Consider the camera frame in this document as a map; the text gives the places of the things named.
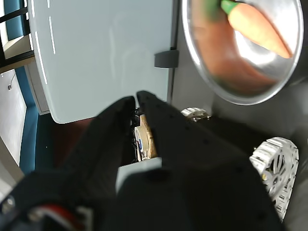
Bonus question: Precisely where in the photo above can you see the orange toy carrot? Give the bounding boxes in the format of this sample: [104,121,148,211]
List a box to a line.
[220,0,293,59]

